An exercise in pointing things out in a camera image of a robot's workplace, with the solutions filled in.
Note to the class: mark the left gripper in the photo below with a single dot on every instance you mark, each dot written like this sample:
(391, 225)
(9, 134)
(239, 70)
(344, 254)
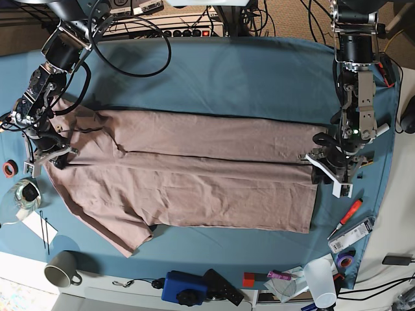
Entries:
(338, 163)

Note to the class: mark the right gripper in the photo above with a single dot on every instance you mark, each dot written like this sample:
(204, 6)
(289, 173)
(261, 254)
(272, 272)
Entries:
(47, 146)

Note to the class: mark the pinkish-brown T-shirt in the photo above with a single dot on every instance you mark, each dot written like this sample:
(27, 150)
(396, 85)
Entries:
(135, 169)

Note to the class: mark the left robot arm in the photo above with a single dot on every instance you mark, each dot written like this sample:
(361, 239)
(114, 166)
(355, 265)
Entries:
(356, 51)

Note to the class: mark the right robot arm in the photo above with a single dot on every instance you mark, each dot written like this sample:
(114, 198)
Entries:
(82, 23)

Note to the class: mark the orange screwdriver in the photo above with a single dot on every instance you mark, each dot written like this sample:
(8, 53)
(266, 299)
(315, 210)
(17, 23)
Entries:
(351, 211)

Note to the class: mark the clear tape roll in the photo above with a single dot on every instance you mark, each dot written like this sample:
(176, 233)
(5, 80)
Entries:
(20, 201)

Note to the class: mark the red tape roll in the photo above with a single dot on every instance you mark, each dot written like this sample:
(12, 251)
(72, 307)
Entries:
(10, 169)

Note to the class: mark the clear plastic package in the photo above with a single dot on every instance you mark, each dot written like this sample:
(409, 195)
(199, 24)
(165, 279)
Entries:
(356, 233)

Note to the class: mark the white paper card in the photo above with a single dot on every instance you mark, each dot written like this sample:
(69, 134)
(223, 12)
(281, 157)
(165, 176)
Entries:
(32, 221)

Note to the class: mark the purple tape roll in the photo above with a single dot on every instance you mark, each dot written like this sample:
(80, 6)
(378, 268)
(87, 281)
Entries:
(345, 260)

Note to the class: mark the white plastic cup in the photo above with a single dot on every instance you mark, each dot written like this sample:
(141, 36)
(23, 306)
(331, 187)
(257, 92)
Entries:
(319, 278)

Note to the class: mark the grey ceramic mug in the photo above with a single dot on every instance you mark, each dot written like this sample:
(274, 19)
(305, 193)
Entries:
(61, 271)

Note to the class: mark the blue table cloth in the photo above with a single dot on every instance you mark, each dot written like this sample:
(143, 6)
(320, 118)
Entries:
(275, 78)

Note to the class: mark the black computer mouse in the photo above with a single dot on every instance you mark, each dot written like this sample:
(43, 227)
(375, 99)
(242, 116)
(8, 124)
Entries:
(407, 120)

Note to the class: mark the black power adapter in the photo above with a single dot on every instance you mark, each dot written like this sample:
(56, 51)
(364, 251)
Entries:
(395, 260)

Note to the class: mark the purple marker pen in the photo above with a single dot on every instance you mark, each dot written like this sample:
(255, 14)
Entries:
(274, 274)

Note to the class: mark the red black block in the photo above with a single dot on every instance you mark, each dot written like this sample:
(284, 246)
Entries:
(252, 279)

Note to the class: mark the orange black clamp tool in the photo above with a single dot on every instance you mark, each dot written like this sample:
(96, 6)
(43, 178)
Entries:
(386, 70)

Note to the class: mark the black remote control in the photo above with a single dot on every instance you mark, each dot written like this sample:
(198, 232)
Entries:
(220, 289)

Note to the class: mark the blue box device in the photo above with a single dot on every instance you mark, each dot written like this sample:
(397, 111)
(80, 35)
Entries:
(184, 289)

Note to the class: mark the white power strip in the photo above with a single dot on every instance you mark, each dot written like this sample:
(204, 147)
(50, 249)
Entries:
(194, 25)

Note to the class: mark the black cable tie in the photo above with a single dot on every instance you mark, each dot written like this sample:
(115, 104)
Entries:
(44, 231)

